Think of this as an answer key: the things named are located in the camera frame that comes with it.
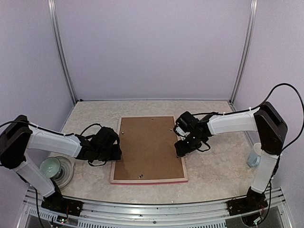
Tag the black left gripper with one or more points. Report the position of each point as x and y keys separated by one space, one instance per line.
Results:
x=117 y=154

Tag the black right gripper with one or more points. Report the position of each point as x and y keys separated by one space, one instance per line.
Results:
x=182 y=150

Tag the brown cardboard backing board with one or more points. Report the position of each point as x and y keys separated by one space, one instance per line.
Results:
x=147 y=147

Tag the pink wooden picture frame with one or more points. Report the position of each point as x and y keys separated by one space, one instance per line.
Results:
x=147 y=181

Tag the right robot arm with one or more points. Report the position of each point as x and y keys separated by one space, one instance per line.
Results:
x=264 y=120

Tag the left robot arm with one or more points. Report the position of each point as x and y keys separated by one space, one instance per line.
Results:
x=21 y=135

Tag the green ceramic bowl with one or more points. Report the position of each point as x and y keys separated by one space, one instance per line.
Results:
x=51 y=167

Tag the light blue ceramic mug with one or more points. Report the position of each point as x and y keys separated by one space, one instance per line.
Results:
x=254 y=156

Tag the aluminium front rail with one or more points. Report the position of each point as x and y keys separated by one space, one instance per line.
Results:
x=209 y=214

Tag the right aluminium corner post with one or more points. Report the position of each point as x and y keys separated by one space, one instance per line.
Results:
x=245 y=50

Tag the aluminium corner post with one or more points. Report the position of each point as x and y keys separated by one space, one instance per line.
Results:
x=245 y=50
x=60 y=50

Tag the left aluminium corner post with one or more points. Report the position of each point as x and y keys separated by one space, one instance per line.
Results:
x=60 y=50

